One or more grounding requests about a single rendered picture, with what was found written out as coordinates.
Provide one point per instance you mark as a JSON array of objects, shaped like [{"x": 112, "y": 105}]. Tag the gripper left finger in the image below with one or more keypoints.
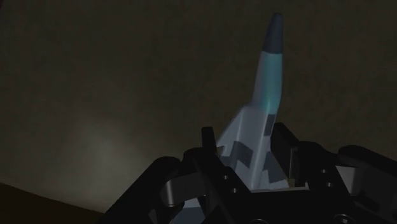
[{"x": 217, "y": 183}]

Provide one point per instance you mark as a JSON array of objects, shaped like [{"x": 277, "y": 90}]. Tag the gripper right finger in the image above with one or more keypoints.
[{"x": 325, "y": 173}]

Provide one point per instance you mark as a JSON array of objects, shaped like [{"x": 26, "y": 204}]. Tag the blue grey toy jet plane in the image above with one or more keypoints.
[{"x": 266, "y": 93}]

